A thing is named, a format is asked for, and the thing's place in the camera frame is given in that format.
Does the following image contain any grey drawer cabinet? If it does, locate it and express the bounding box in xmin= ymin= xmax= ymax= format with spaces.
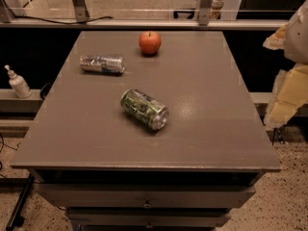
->
xmin=13 ymin=31 xmax=280 ymax=231

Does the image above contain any black floor rail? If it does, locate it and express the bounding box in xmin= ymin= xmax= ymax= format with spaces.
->
xmin=5 ymin=175 xmax=35 ymax=231

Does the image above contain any metal frame post left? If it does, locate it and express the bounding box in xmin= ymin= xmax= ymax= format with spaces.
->
xmin=72 ymin=0 xmax=90 ymax=23

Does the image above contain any black cable on ledge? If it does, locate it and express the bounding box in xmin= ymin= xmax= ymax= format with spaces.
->
xmin=8 ymin=7 xmax=114 ymax=25

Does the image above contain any top drawer with knob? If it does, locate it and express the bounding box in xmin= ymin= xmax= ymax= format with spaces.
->
xmin=36 ymin=184 xmax=255 ymax=209

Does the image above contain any metal frame post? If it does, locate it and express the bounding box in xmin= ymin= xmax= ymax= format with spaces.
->
xmin=198 ymin=0 xmax=213 ymax=26
xmin=72 ymin=0 xmax=90 ymax=23

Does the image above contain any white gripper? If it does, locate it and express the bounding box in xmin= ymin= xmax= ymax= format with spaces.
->
xmin=263 ymin=0 xmax=308 ymax=130

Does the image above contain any drawer with knob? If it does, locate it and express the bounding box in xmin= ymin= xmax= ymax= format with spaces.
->
xmin=66 ymin=208 xmax=230 ymax=228
xmin=36 ymin=184 xmax=255 ymax=209

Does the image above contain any red apple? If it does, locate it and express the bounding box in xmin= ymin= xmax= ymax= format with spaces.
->
xmin=139 ymin=31 xmax=162 ymax=55

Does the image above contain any silver blue can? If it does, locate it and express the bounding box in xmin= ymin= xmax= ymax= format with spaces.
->
xmin=80 ymin=55 xmax=125 ymax=74

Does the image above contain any green soda can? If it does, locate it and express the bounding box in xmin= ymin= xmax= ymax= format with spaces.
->
xmin=120 ymin=90 xmax=169 ymax=131

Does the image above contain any lower drawer with knob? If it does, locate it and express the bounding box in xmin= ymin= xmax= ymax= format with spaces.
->
xmin=66 ymin=208 xmax=230 ymax=228

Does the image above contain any metal frame post right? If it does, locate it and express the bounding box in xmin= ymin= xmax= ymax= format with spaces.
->
xmin=198 ymin=0 xmax=213 ymax=26

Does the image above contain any white pump bottle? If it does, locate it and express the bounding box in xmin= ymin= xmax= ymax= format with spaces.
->
xmin=5 ymin=64 xmax=32 ymax=99

